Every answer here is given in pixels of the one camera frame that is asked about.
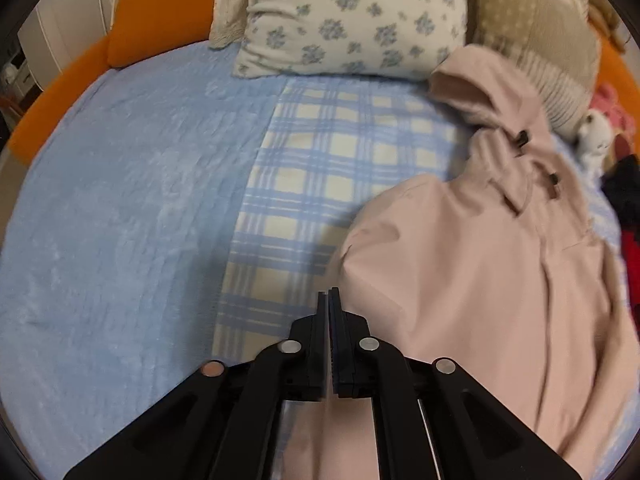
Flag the orange bed frame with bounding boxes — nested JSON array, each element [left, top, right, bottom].
[[7, 0, 640, 166]]

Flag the blue floral pillow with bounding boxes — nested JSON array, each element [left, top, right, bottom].
[[234, 0, 468, 81]]

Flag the dark cloth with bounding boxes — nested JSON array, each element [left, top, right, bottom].
[[600, 152, 640, 311]]

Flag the brown plush toy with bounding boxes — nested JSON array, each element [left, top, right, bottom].
[[587, 0, 631, 53]]

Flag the white plush toy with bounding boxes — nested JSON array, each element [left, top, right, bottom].
[[577, 110, 613, 176]]

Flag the pink hooded jacket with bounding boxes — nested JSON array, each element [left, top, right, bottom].
[[280, 44, 638, 480]]

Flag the beige patchwork pillow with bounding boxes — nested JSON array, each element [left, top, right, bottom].
[[470, 0, 603, 136]]

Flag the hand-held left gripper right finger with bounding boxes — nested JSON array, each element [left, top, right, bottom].
[[327, 286, 583, 480]]

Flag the cream lace pillow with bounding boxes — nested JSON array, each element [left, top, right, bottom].
[[209, 0, 251, 50]]

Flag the light blue fleece blanket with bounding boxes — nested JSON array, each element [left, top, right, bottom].
[[0, 40, 626, 480]]

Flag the white cabinet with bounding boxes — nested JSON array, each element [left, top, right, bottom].
[[17, 0, 146, 78]]

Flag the blue plaid blanket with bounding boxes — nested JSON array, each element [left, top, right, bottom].
[[212, 77, 473, 366]]

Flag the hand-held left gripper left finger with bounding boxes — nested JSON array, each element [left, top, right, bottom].
[[62, 290, 330, 480]]

